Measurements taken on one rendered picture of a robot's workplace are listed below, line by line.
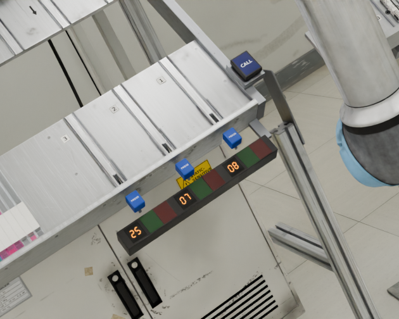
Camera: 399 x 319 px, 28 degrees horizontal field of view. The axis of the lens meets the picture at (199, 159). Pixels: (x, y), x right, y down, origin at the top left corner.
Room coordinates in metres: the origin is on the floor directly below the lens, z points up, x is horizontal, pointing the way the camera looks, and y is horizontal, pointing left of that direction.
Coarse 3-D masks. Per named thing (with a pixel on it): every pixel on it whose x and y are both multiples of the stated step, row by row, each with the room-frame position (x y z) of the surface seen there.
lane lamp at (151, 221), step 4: (148, 212) 1.33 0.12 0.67; (152, 212) 1.32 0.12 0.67; (144, 216) 1.32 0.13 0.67; (148, 216) 1.32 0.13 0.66; (152, 216) 1.32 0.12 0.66; (156, 216) 1.32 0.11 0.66; (144, 220) 1.32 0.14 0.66; (148, 220) 1.31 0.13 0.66; (152, 220) 1.31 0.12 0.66; (156, 220) 1.31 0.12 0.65; (160, 220) 1.31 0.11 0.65; (144, 224) 1.31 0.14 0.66; (148, 224) 1.31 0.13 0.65; (152, 224) 1.31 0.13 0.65; (156, 224) 1.31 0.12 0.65; (160, 224) 1.31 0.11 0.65; (148, 228) 1.30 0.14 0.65; (152, 228) 1.30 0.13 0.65; (156, 228) 1.30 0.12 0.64
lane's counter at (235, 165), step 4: (232, 160) 1.38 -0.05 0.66; (236, 160) 1.38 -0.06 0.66; (224, 164) 1.38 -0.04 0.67; (228, 164) 1.37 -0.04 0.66; (232, 164) 1.37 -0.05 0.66; (236, 164) 1.37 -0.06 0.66; (240, 164) 1.37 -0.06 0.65; (228, 168) 1.37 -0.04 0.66; (232, 168) 1.37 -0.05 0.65; (236, 168) 1.37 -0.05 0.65; (240, 168) 1.36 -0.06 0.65; (228, 172) 1.36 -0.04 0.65; (232, 172) 1.36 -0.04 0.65; (236, 172) 1.36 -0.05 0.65; (232, 176) 1.36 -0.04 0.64
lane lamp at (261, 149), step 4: (260, 140) 1.40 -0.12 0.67; (252, 144) 1.40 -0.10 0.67; (256, 144) 1.40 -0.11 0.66; (260, 144) 1.39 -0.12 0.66; (264, 144) 1.39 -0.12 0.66; (252, 148) 1.39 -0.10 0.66; (256, 148) 1.39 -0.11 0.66; (260, 148) 1.39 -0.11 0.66; (264, 148) 1.39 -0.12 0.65; (268, 148) 1.39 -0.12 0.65; (256, 152) 1.38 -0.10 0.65; (260, 152) 1.38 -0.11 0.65; (264, 152) 1.38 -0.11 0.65; (268, 152) 1.38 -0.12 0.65; (260, 156) 1.38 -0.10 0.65; (264, 156) 1.38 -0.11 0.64
